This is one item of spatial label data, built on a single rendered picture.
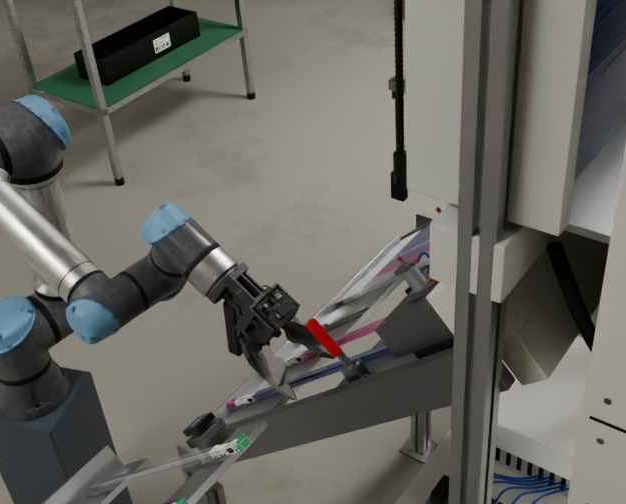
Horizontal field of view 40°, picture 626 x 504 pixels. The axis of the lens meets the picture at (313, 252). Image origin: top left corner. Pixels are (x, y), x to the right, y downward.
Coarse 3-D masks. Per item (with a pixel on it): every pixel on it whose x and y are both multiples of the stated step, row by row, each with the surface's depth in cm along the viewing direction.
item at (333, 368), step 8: (368, 352) 123; (376, 352) 121; (384, 352) 120; (368, 360) 123; (320, 368) 133; (328, 368) 130; (336, 368) 128; (304, 376) 135; (312, 376) 133; (320, 376) 132; (296, 384) 137; (256, 392) 148; (264, 392) 145; (272, 392) 143; (256, 400) 148
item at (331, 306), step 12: (396, 240) 190; (384, 252) 187; (372, 264) 184; (360, 276) 181; (348, 288) 178; (336, 300) 175; (324, 312) 173; (288, 348) 165; (252, 384) 158; (240, 396) 156; (228, 408) 154
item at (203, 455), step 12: (240, 444) 103; (180, 456) 118; (192, 456) 113; (204, 456) 111; (144, 468) 127; (156, 468) 122; (168, 468) 119; (108, 480) 137; (120, 480) 133; (132, 480) 130
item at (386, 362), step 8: (376, 344) 129; (384, 344) 126; (376, 360) 121; (384, 360) 118; (392, 360) 116; (400, 360) 113; (408, 360) 111; (368, 368) 120; (376, 368) 117; (384, 368) 115; (344, 384) 121
